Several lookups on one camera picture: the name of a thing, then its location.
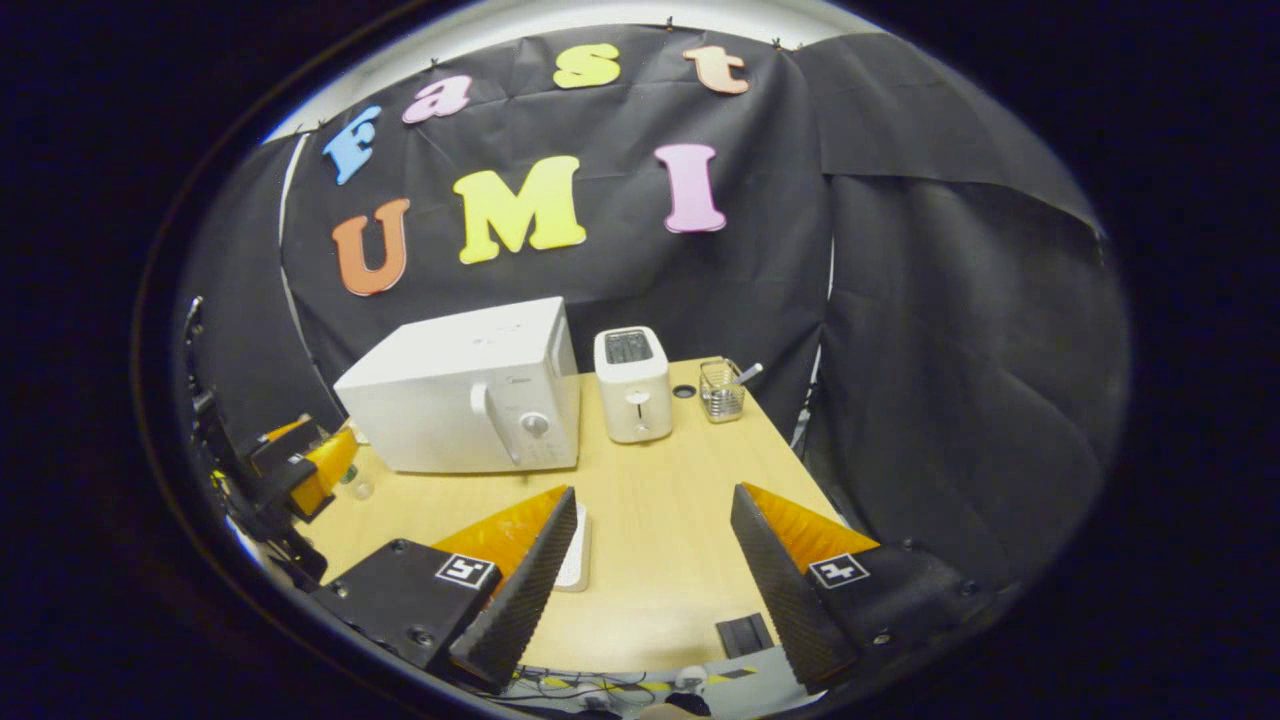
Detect white rectangular dish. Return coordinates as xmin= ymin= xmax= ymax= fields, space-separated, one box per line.
xmin=553 ymin=505 xmax=593 ymax=593

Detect wire mesh utensil holder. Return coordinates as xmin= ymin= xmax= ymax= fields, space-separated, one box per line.
xmin=698 ymin=358 xmax=747 ymax=424

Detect white toaster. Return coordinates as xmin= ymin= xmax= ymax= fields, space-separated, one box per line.
xmin=594 ymin=326 xmax=675 ymax=445

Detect small black block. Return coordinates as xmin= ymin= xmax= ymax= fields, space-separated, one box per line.
xmin=715 ymin=613 xmax=776 ymax=659

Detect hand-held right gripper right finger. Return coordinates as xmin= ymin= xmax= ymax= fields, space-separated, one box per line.
xmin=730 ymin=482 xmax=1001 ymax=694

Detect white microwave oven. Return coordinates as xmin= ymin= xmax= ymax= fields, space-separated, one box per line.
xmin=333 ymin=296 xmax=582 ymax=475

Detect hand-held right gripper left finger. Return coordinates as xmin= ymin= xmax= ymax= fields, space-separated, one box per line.
xmin=310 ymin=485 xmax=581 ymax=694

